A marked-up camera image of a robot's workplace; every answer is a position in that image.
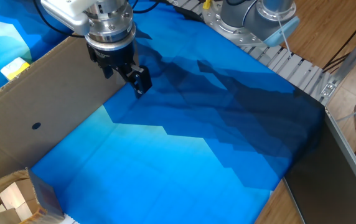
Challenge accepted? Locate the aluminium edge rail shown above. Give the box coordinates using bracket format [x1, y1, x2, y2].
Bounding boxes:
[324, 107, 356, 206]

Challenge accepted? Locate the aluminium frame post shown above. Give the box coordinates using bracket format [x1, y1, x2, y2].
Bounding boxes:
[333, 21, 356, 83]

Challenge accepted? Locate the silver corner bracket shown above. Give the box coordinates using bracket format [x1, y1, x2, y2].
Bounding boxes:
[319, 82, 337, 100]

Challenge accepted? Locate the white wrist adapter housing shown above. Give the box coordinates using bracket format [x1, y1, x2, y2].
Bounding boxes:
[40, 0, 91, 35]

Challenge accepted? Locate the slatted aluminium table frame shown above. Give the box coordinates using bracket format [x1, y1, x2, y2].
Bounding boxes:
[165, 0, 340, 106]

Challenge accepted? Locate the white zip tie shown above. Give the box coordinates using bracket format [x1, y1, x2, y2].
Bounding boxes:
[276, 12, 293, 57]

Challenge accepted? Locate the large brown cardboard wall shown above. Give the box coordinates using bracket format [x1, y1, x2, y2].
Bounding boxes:
[0, 35, 140, 189]

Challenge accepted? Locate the dark grey board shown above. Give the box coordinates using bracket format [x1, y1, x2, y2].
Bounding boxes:
[283, 107, 356, 224]

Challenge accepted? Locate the blue mountain print cloth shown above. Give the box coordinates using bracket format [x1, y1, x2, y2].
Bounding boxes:
[0, 0, 327, 224]

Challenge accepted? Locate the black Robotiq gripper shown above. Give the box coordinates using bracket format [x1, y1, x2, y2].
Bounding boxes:
[86, 40, 153, 99]

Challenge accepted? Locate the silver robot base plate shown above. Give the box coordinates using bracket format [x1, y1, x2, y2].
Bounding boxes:
[202, 1, 272, 48]

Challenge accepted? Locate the thin black floor cable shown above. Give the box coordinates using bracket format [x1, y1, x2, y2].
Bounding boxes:
[322, 6, 356, 71]
[322, 52, 352, 75]

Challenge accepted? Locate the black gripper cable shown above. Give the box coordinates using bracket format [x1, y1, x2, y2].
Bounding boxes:
[33, 0, 162, 39]

